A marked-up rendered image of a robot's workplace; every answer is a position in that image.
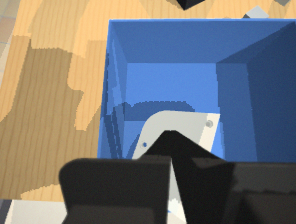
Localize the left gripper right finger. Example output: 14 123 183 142
170 130 296 224

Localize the blue open tray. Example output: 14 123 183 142
97 18 296 162

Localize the black rectangular block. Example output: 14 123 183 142
176 0 205 11

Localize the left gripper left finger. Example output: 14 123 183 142
58 130 172 224

